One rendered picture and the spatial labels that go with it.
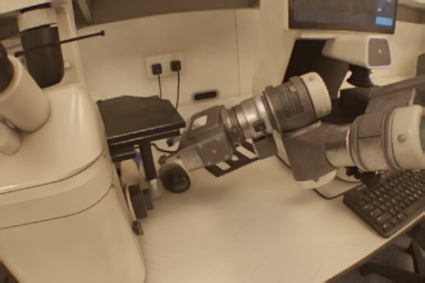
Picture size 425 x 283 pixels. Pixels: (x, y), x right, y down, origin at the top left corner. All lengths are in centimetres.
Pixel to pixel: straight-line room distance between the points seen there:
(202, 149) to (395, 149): 28
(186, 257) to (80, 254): 19
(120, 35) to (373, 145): 89
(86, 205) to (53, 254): 9
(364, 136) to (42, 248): 41
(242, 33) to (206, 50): 17
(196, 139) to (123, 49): 65
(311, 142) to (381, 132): 13
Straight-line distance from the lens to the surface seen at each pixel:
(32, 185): 29
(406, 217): 57
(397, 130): 34
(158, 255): 47
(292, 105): 44
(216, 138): 41
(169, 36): 103
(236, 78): 114
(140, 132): 39
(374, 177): 52
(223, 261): 44
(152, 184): 55
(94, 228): 31
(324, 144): 42
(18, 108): 25
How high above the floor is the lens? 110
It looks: 27 degrees down
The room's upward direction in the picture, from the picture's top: 4 degrees counter-clockwise
